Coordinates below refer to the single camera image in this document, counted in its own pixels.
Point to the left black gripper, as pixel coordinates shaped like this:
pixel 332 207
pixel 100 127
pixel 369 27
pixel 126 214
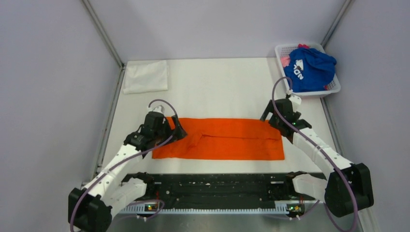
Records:
pixel 179 133

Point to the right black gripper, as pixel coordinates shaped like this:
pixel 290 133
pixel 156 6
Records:
pixel 269 109

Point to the orange t shirt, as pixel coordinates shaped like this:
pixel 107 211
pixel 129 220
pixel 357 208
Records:
pixel 225 139

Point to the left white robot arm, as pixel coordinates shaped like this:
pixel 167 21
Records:
pixel 93 207

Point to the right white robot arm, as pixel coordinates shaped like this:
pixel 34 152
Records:
pixel 346 186

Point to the pink garment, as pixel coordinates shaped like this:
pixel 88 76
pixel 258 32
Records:
pixel 285 61

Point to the blue t shirt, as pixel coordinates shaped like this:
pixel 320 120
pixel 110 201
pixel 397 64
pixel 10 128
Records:
pixel 310 69

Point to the white plastic basket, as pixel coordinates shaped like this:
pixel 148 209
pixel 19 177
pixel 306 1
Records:
pixel 285 49

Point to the folded white t shirt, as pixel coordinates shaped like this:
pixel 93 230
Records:
pixel 146 76

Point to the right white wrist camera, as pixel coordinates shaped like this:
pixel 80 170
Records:
pixel 295 99

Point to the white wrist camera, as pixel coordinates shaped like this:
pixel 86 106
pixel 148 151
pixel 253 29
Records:
pixel 158 109
pixel 295 99

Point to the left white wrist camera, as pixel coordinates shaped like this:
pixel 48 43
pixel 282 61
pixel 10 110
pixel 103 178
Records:
pixel 158 109

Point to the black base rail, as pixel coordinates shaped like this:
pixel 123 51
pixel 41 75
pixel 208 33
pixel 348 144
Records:
pixel 218 191

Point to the white cable duct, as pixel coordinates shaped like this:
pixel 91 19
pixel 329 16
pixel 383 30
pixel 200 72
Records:
pixel 279 209

